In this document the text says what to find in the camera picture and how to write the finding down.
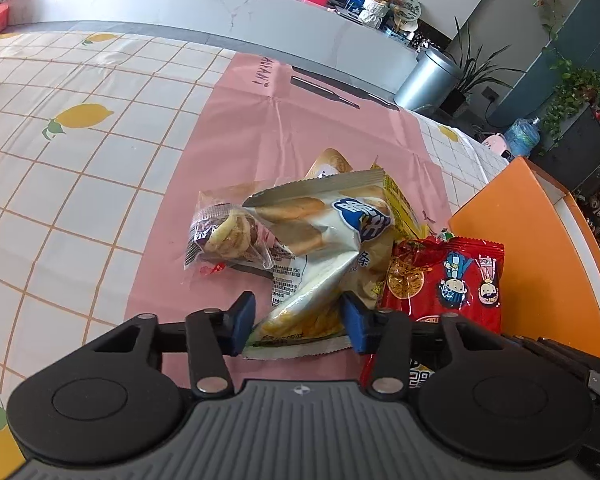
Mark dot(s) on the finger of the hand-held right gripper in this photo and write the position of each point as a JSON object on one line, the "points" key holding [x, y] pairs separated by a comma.
{"points": [[555, 355]]}

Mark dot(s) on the trailing vine plant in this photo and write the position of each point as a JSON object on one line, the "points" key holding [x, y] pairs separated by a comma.
{"points": [[570, 95]]}

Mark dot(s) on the dark grey cabinet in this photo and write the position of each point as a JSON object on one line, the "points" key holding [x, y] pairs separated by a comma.
{"points": [[580, 150]]}

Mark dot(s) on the clear pastry packet purple label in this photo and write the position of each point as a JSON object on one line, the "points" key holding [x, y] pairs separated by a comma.
{"points": [[225, 235]]}

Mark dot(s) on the silver bread snack packet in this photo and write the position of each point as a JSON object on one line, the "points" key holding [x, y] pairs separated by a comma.
{"points": [[320, 240]]}

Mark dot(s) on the white marble console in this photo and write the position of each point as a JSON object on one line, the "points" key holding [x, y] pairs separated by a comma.
{"points": [[180, 5]]}

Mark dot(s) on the red cartoon snack packet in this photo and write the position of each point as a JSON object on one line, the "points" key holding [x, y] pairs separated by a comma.
{"points": [[460, 305]]}

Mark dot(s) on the beige bun packet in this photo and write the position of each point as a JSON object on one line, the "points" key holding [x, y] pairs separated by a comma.
{"points": [[330, 162]]}

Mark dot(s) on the white ceramic pot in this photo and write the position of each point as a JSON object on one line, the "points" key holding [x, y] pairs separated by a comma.
{"points": [[374, 12]]}

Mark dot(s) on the potted long-leaf plant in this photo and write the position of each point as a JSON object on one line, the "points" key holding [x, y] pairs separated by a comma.
{"points": [[467, 75]]}

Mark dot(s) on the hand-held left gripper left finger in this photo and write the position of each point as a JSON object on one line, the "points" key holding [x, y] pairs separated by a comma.
{"points": [[242, 322]]}

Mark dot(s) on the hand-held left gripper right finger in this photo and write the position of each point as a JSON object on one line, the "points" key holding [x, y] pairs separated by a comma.
{"points": [[357, 322]]}

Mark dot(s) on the pink table mat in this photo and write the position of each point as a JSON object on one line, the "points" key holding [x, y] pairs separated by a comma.
{"points": [[230, 135]]}

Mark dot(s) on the blue water jug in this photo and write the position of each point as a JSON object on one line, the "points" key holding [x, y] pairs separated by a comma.
{"points": [[522, 137]]}

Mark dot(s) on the grey metal trash can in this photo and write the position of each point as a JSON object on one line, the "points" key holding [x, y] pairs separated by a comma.
{"points": [[425, 80]]}

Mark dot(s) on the pink space heater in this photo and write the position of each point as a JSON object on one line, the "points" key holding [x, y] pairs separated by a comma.
{"points": [[497, 144]]}

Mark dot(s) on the orange cardboard box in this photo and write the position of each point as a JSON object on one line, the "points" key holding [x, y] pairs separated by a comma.
{"points": [[520, 260]]}

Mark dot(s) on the yellow snack packet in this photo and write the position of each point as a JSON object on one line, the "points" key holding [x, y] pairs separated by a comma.
{"points": [[402, 210]]}

